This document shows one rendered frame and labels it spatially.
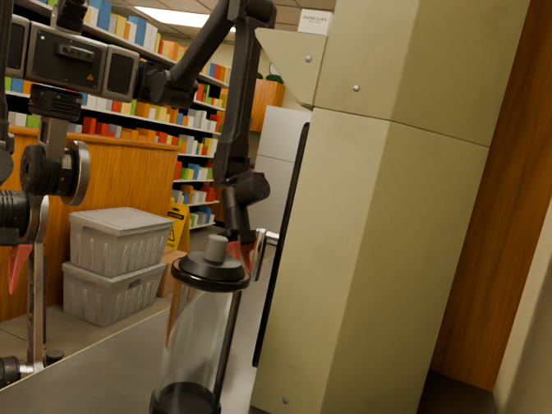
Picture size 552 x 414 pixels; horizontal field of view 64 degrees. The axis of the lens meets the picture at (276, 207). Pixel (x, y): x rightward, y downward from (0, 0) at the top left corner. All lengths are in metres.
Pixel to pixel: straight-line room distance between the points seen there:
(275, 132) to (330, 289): 5.28
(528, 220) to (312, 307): 0.51
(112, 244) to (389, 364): 2.30
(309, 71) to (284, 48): 0.05
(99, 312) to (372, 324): 2.49
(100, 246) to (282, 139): 3.46
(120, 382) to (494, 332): 0.73
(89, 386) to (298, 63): 0.57
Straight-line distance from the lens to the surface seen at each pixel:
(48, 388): 0.76
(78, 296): 3.12
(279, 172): 5.84
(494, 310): 1.03
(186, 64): 1.27
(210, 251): 0.60
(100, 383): 0.77
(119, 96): 1.44
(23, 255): 0.81
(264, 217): 5.94
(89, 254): 3.01
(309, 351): 0.70
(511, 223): 1.01
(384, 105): 0.63
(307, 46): 0.67
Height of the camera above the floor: 1.35
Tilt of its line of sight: 8 degrees down
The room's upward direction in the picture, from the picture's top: 12 degrees clockwise
